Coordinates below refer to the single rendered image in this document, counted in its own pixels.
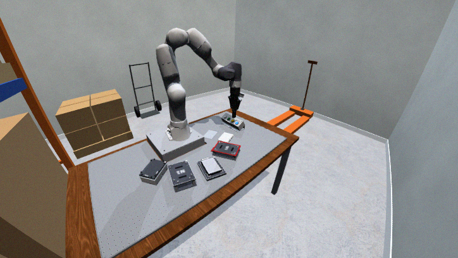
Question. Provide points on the white button panel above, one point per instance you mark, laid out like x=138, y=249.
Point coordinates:
x=233, y=123

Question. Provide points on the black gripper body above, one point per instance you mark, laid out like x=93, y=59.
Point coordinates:
x=236, y=92

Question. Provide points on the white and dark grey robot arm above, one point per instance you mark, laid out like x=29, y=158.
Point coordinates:
x=165, y=54

